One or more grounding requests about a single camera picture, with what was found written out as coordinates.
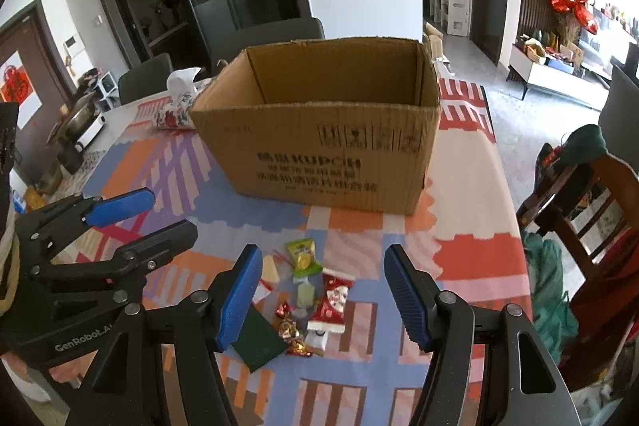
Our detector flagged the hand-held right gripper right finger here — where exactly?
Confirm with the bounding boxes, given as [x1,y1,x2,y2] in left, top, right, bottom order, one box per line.
[383,244,582,426]

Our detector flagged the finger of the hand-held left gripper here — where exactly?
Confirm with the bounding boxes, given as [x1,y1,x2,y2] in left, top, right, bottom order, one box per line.
[17,187,156,252]
[37,220,199,302]

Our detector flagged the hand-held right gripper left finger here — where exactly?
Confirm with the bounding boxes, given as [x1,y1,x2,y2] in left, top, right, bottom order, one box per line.
[65,244,264,426]

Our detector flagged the cream wedge snack packet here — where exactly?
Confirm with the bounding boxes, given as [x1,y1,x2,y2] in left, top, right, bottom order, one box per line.
[257,254,285,293]

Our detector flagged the dark green snack packet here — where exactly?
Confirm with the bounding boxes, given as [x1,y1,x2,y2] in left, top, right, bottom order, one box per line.
[234,303,288,373]

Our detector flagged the pale green small packet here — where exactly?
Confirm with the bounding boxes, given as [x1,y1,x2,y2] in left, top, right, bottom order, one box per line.
[294,281,318,312]

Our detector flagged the red white snack packet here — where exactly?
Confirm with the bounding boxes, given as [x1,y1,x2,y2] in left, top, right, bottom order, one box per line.
[306,270,353,336]

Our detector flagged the green yellow candy packet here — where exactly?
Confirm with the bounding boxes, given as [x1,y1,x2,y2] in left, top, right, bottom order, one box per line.
[284,237,323,279]

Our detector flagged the brown cardboard box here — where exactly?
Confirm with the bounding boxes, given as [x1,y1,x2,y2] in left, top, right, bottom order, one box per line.
[189,38,443,216]

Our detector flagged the white kitchen appliance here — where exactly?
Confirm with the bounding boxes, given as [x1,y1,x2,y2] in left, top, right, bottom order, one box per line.
[75,114,108,148]

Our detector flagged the silver cooking pot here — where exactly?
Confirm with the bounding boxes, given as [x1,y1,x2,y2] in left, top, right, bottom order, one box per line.
[47,94,101,145]

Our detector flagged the floral tissue pack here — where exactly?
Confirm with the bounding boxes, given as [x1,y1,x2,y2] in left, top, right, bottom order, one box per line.
[152,67,210,132]

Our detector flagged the dark grey dining chair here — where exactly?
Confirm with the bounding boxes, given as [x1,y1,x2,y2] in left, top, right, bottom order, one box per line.
[118,53,175,106]
[210,18,325,77]

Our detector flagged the teal cloth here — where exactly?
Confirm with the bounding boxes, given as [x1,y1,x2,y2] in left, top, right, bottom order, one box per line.
[522,231,580,352]

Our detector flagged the red paper door decoration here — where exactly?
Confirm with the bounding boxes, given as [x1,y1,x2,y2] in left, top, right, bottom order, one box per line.
[0,64,26,102]

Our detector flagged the brown wooden chair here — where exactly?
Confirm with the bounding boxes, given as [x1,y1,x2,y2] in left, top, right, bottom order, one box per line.
[516,151,639,392]

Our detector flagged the red cloth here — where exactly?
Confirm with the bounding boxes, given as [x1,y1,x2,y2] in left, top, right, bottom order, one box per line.
[559,226,639,387]

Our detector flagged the dark green garment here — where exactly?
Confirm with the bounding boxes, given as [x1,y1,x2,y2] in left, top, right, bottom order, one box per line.
[564,125,607,164]

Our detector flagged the cardboard boxes on floor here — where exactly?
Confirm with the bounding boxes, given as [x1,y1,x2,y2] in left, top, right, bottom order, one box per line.
[423,22,445,60]

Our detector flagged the white low cabinet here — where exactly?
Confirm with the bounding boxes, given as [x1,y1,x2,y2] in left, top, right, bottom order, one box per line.
[508,42,612,110]

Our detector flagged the dark grey armchair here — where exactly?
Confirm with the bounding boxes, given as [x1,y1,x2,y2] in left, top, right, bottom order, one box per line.
[598,64,639,157]

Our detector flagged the red foil balloon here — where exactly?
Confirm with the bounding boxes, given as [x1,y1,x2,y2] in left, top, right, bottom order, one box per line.
[550,0,600,32]

